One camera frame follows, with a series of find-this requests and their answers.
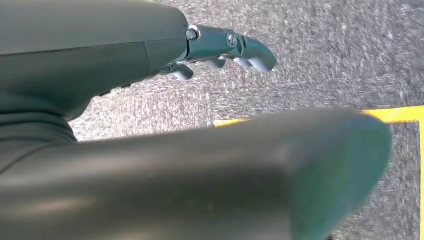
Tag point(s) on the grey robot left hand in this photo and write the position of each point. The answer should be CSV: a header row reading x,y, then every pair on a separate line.
x,y
82,49

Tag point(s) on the yellow floor tape square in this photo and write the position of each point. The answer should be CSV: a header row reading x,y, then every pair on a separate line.
x,y
391,114

